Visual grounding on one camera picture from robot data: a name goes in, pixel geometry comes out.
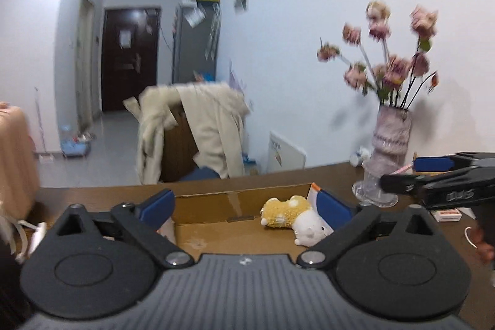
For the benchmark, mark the grey refrigerator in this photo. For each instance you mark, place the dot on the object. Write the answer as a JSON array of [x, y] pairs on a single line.
[[196, 34]]

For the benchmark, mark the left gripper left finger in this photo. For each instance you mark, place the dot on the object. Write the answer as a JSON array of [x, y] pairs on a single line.
[[140, 223]]

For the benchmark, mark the brown wooden chair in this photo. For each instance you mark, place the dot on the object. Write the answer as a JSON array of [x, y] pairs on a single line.
[[179, 149]]

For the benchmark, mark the person's right hand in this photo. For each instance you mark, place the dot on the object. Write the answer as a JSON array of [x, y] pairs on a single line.
[[483, 248]]

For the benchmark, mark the white leaning board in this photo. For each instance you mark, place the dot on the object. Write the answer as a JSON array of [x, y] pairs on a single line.
[[284, 155]]

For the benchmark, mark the pink glass flower vase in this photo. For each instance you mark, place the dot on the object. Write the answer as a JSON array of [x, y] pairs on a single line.
[[390, 141]]

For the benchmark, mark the small red white box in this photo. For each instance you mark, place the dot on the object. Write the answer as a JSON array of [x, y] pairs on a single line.
[[447, 216]]

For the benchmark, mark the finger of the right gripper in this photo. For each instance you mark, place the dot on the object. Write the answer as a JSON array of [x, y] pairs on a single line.
[[467, 187], [453, 162]]

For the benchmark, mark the dark brown entrance door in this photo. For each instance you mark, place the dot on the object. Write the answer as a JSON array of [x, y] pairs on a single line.
[[129, 54]]

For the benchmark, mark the red orange cardboard box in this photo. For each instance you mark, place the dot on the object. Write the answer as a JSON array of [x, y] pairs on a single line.
[[229, 223]]

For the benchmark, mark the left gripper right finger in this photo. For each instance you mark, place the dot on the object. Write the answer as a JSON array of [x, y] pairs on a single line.
[[352, 225]]

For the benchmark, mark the beige coat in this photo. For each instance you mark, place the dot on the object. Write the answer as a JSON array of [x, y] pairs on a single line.
[[215, 114]]

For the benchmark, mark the blue shoe rack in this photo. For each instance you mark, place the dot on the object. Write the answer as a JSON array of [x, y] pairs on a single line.
[[71, 146]]

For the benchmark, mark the pink artificial flowers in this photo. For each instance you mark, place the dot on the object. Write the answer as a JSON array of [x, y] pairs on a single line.
[[397, 80]]

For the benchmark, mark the yellow white plush dog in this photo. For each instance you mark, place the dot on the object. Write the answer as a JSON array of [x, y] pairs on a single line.
[[297, 214]]

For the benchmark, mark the pink suitcase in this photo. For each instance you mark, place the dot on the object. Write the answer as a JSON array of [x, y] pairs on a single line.
[[19, 175]]

